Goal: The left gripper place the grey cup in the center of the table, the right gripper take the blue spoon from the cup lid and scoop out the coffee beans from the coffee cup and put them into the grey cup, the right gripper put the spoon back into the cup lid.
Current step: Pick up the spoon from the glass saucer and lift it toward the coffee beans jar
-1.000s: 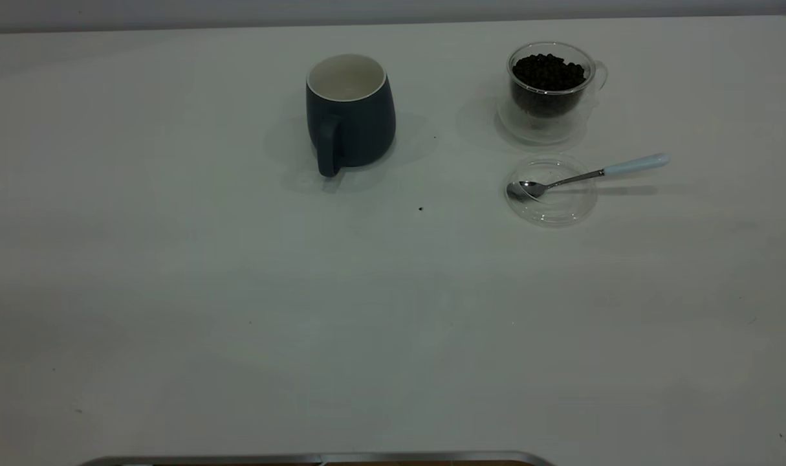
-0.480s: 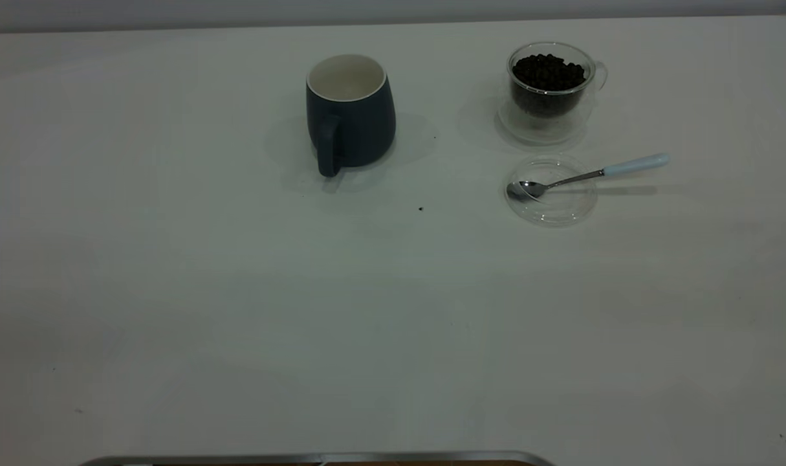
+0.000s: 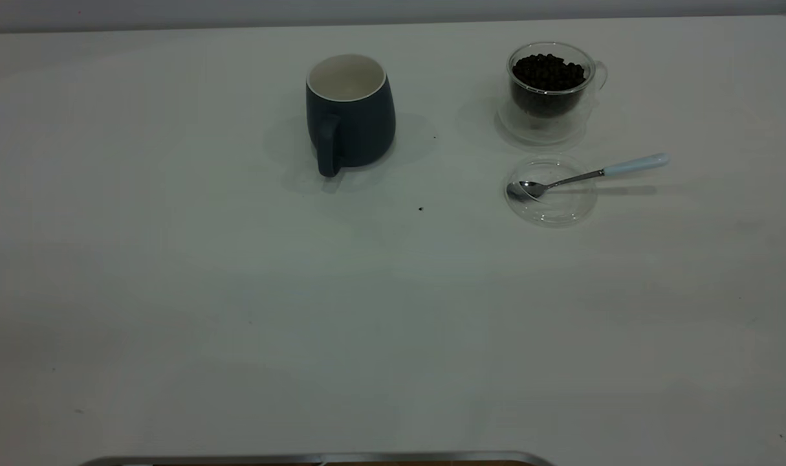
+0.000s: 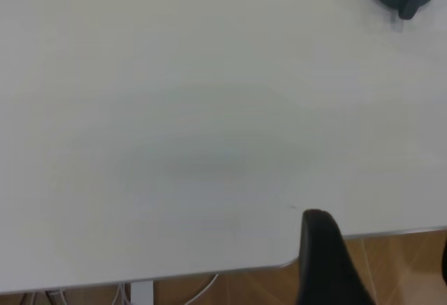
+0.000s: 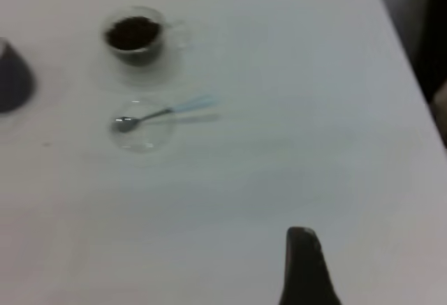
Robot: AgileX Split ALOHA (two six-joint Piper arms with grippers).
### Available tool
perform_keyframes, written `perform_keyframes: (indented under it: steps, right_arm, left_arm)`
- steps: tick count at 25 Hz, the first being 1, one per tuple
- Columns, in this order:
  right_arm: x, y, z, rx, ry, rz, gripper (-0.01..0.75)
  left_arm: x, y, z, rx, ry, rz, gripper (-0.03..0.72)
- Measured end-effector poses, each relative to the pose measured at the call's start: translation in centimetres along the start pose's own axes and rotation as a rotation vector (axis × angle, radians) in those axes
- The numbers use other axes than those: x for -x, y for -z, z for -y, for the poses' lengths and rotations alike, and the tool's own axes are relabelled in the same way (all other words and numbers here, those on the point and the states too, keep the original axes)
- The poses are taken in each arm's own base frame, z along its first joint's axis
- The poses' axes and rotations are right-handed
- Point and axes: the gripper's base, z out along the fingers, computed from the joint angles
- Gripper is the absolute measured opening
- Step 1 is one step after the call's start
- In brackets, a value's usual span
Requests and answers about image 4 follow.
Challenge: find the white cable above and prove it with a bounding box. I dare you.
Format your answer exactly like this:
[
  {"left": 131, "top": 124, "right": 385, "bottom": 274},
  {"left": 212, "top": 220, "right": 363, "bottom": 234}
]
[
  {"left": 112, "top": 281, "right": 131, "bottom": 305},
  {"left": 183, "top": 272, "right": 220, "bottom": 305}
]

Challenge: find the grey cable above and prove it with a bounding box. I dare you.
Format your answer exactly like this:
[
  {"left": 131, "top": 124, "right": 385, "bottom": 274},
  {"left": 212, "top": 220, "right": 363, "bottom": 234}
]
[{"left": 43, "top": 288, "right": 68, "bottom": 305}]

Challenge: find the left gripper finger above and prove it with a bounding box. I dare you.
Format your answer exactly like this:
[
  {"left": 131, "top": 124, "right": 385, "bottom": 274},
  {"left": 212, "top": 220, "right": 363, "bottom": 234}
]
[{"left": 295, "top": 209, "right": 376, "bottom": 305}]

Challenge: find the grey table leg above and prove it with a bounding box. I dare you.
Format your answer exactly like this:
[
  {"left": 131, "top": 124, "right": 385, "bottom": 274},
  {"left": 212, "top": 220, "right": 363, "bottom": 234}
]
[{"left": 131, "top": 278, "right": 155, "bottom": 305}]

